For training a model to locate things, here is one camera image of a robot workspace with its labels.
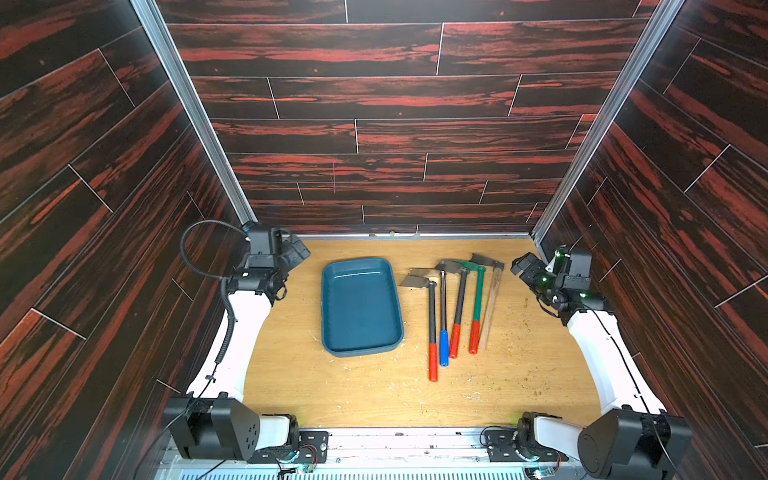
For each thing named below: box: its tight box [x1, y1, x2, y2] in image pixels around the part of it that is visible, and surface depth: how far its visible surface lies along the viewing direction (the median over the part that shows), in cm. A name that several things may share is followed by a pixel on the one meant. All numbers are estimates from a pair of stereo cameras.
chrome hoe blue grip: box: [410, 268, 449, 367], surface depth 100 cm
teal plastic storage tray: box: [321, 257, 404, 358], surface depth 100 cm
